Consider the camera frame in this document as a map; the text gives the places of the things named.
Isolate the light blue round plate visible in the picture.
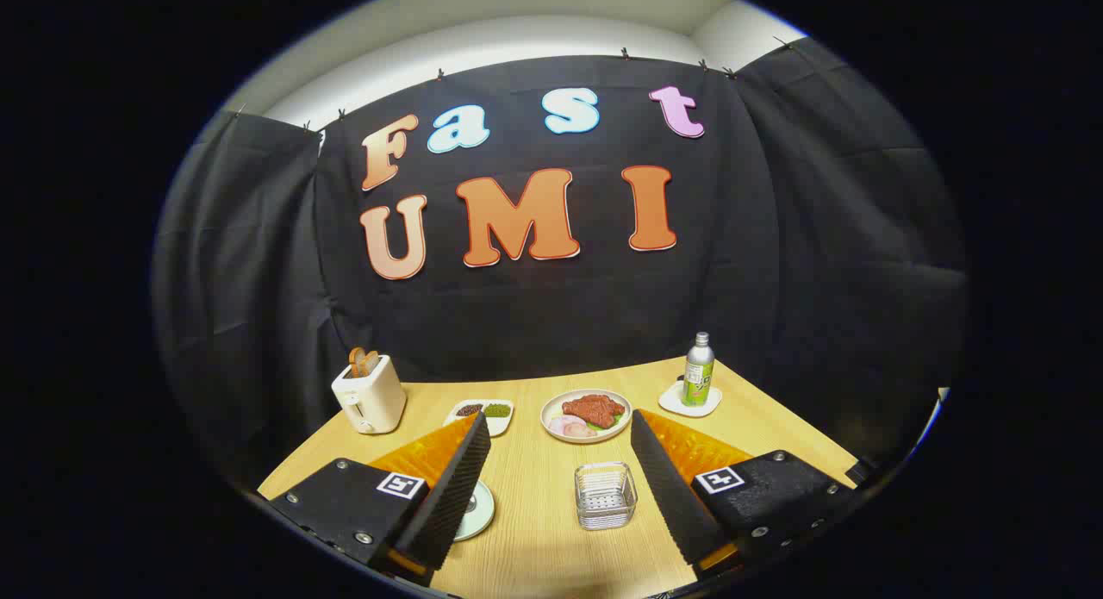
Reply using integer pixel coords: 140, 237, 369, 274
454, 481, 496, 542

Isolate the white divided snack dish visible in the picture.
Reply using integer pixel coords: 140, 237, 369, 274
443, 398, 515, 438

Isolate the metal wire basket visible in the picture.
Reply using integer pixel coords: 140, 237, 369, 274
574, 462, 638, 531

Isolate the black backdrop cloth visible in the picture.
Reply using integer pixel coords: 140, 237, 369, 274
153, 37, 970, 496

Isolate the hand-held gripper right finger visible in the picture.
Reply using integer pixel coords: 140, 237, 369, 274
629, 409, 871, 574

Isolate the cream white toaster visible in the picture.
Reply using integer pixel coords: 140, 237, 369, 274
331, 354, 408, 434

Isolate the brown meat steak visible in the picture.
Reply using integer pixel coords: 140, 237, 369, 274
562, 394, 626, 429

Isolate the silver bottle with green label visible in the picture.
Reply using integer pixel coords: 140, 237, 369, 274
682, 332, 715, 408

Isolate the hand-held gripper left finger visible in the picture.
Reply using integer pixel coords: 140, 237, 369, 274
269, 412, 492, 587

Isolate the white round dinner plate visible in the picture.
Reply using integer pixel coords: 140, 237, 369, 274
540, 389, 633, 445

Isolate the white square coaster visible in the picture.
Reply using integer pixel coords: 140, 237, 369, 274
658, 380, 723, 418

